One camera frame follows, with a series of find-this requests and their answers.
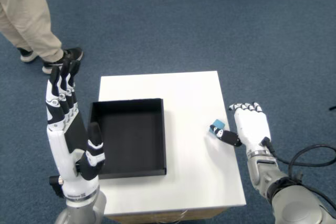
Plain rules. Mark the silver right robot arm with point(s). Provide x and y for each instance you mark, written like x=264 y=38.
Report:
x=262 y=171

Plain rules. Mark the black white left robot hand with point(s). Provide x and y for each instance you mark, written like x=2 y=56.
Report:
x=57 y=148

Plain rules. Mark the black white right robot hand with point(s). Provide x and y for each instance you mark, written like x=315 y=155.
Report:
x=252 y=127

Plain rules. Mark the black left wrist connector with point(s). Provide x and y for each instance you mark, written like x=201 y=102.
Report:
x=55 y=186

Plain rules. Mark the beige trousers of person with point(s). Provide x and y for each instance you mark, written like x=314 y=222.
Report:
x=23 y=11

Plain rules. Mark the white table with wooden sides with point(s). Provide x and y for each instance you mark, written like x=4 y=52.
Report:
x=183 y=182

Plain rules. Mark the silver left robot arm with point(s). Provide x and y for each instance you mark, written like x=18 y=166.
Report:
x=81 y=208

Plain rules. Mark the small blue cube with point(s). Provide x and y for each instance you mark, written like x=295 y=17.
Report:
x=219 y=123

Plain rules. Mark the black white sneaker with swoosh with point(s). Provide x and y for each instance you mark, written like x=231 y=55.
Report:
x=74 y=53

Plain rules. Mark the black open box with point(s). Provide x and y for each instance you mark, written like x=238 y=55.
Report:
x=131 y=140

